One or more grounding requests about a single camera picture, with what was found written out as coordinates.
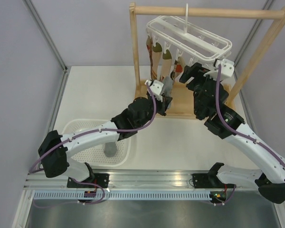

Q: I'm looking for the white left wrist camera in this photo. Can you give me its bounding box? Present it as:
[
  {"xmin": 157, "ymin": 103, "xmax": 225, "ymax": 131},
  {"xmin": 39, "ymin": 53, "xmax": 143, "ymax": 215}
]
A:
[{"xmin": 144, "ymin": 80, "xmax": 164, "ymax": 102}]

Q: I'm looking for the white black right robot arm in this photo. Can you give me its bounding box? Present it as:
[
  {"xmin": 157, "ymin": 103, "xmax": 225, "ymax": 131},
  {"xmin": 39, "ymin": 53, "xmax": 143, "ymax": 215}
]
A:
[{"xmin": 179, "ymin": 63, "xmax": 285, "ymax": 204}]

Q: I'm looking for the argyle patterned sock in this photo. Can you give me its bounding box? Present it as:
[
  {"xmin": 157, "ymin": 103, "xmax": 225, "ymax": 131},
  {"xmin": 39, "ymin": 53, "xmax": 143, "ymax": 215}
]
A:
[
  {"xmin": 170, "ymin": 57, "xmax": 186, "ymax": 81},
  {"xmin": 146, "ymin": 35, "xmax": 154, "ymax": 79}
]

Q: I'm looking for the white slotted cable duct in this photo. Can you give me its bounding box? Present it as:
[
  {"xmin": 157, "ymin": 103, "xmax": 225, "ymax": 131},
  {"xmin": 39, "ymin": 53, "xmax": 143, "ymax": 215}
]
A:
[{"xmin": 33, "ymin": 190, "xmax": 212, "ymax": 200}]

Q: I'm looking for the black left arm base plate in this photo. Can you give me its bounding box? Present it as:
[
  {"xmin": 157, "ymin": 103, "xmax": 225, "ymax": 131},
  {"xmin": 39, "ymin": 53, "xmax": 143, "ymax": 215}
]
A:
[{"xmin": 67, "ymin": 173, "xmax": 109, "ymax": 188}]

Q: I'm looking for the white plastic clip hanger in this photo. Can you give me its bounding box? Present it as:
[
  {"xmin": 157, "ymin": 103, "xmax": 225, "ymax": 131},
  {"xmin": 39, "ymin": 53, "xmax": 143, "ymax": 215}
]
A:
[{"xmin": 146, "ymin": 5, "xmax": 232, "ymax": 63}]

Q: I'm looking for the wooden hanging rack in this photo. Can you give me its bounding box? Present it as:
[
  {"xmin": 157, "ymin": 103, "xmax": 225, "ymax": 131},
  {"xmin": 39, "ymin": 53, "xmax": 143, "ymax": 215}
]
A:
[{"xmin": 129, "ymin": 3, "xmax": 285, "ymax": 120}]

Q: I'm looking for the white perforated plastic basket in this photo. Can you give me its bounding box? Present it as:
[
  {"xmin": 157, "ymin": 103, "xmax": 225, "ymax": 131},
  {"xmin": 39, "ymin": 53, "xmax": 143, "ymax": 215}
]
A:
[{"xmin": 61, "ymin": 119, "xmax": 132, "ymax": 167}]

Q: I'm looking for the grey sock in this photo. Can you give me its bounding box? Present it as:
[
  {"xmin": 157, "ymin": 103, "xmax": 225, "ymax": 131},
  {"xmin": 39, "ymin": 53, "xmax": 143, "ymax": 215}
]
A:
[
  {"xmin": 161, "ymin": 76, "xmax": 174, "ymax": 97},
  {"xmin": 104, "ymin": 142, "xmax": 118, "ymax": 158}
]

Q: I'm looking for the aluminium mounting rail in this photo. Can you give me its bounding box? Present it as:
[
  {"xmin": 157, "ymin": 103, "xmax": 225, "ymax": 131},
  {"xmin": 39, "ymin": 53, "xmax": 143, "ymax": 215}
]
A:
[{"xmin": 24, "ymin": 167, "xmax": 261, "ymax": 190}]

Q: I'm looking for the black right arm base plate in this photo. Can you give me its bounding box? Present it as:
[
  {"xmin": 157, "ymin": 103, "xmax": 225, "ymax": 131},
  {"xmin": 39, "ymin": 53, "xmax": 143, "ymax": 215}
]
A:
[{"xmin": 192, "ymin": 173, "xmax": 213, "ymax": 189}]

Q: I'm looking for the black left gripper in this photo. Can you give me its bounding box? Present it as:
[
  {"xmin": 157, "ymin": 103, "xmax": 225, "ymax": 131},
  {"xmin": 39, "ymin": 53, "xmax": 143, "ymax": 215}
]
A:
[{"xmin": 137, "ymin": 90, "xmax": 173, "ymax": 128}]

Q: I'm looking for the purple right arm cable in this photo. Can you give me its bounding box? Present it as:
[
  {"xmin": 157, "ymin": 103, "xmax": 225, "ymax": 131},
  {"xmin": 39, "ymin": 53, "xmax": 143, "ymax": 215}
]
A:
[{"xmin": 215, "ymin": 64, "xmax": 285, "ymax": 179}]

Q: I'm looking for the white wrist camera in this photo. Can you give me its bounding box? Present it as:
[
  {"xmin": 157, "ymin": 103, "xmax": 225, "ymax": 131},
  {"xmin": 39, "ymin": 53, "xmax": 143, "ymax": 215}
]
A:
[
  {"xmin": 144, "ymin": 80, "xmax": 164, "ymax": 102},
  {"xmin": 203, "ymin": 58, "xmax": 235, "ymax": 81}
]

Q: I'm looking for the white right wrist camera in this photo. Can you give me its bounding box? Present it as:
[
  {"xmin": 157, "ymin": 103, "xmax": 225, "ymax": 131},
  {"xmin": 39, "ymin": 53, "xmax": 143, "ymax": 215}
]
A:
[{"xmin": 203, "ymin": 58, "xmax": 235, "ymax": 81}]

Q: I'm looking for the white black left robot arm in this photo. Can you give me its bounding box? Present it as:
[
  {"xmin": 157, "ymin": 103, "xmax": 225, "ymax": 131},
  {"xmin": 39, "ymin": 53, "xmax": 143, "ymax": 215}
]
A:
[{"xmin": 38, "ymin": 95, "xmax": 172, "ymax": 188}]

